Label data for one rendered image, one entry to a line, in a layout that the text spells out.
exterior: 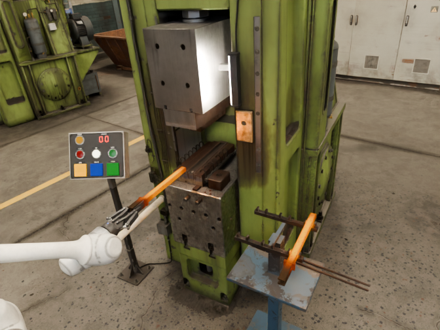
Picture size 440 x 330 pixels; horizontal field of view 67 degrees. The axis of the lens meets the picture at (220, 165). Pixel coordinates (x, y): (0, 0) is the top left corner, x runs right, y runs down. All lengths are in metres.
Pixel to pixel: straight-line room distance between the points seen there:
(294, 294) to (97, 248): 0.90
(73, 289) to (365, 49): 5.92
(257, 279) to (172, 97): 1.00
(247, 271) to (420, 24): 5.55
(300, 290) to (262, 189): 0.58
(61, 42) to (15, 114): 1.43
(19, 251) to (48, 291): 1.70
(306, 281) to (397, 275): 1.22
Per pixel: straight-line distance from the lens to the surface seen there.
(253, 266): 1.77
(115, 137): 2.08
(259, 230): 2.11
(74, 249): 1.25
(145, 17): 1.93
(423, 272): 2.94
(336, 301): 2.56
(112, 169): 2.08
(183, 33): 1.63
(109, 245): 1.23
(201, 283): 2.44
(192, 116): 1.73
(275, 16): 1.58
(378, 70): 6.89
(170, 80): 1.74
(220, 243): 2.04
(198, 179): 1.91
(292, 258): 1.44
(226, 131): 2.26
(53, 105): 6.58
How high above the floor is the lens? 1.97
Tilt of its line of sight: 30 degrees down
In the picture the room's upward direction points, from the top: 4 degrees counter-clockwise
